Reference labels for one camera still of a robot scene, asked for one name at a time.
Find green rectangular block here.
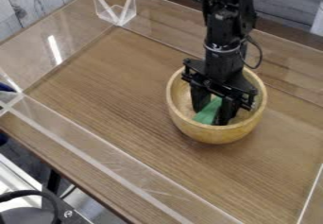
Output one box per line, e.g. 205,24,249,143
194,96,222,126

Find black cable bottom left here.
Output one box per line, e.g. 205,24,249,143
0,189,61,224

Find clear acrylic enclosure wall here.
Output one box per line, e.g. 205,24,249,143
0,0,323,224

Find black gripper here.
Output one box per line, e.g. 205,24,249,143
182,43,258,126

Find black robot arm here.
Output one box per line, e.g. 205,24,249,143
182,0,258,126

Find black metal bracket with screw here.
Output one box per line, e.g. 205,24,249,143
43,189,94,224

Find brown wooden bowl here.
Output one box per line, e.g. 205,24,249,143
166,67,268,145

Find black table leg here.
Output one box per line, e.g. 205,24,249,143
47,170,62,195

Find blue object left edge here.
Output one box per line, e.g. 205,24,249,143
0,82,17,92

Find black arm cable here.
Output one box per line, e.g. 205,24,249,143
240,33,265,71

